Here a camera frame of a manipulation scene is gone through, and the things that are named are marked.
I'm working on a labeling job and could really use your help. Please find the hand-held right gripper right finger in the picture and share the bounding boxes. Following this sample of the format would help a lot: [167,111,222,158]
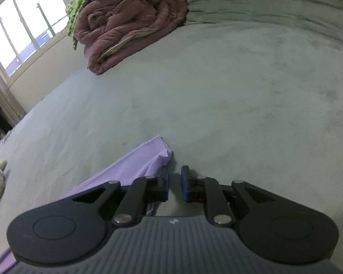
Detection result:
[181,165,278,227]

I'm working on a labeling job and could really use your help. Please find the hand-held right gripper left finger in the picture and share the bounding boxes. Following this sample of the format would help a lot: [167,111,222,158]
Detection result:
[71,166,170,228]

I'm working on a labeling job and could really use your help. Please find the purple pants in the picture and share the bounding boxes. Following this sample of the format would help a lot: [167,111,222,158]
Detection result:
[0,135,173,274]

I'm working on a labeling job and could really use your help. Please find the pink folded quilt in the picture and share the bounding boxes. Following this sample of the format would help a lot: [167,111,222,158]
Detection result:
[74,0,189,76]

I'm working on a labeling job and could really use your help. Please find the grey curtain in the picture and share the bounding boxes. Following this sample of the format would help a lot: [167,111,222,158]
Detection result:
[0,46,27,126]

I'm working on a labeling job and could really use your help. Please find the green patterned blanket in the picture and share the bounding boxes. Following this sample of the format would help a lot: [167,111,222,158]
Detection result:
[66,0,92,51]

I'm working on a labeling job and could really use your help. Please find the grey padded headboard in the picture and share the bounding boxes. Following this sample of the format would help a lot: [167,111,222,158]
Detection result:
[173,0,343,50]

